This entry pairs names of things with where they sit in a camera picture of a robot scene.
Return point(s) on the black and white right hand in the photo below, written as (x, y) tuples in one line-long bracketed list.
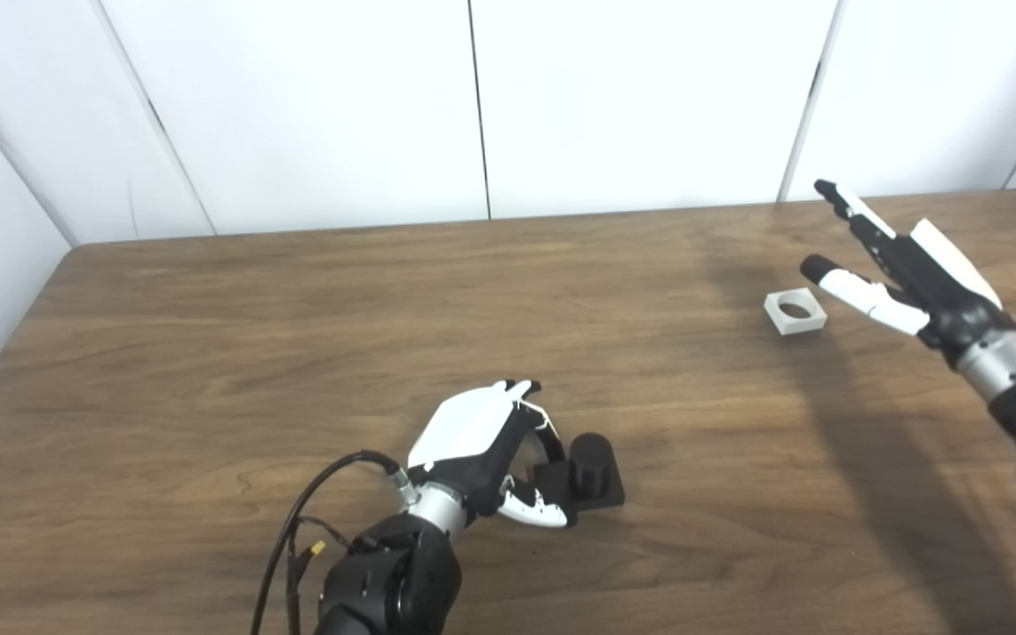
[(940, 291)]

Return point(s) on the black peg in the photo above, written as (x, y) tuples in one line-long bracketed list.
[(592, 467)]

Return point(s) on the black and white left hand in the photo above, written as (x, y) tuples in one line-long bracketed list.
[(464, 432)]

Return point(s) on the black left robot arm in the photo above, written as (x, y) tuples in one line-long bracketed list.
[(393, 582)]

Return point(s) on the white square piece with hole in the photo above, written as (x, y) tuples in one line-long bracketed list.
[(803, 324)]

